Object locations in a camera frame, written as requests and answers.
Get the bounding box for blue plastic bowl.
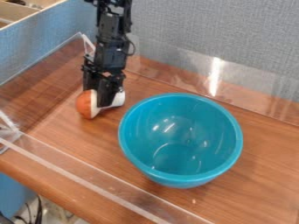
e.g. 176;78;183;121
117;93;243;188

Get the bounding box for black cables under table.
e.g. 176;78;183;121
0;195;44;224

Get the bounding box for plush brown white mushroom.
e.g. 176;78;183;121
76;89;125;119

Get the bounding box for clear acrylic front barrier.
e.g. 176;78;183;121
0;110;212;224

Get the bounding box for clear acrylic barrier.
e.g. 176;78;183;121
125;36;299;126
0;32;96;86
0;110;212;224

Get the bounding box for wooden shelf unit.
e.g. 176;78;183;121
0;0;66;31

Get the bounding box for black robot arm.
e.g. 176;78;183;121
81;0;135;108

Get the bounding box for clear acrylic back barrier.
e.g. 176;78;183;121
125;36;299;126

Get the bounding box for clear acrylic left barrier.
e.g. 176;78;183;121
0;32;96;86

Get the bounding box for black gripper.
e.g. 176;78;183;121
81;40;131;108

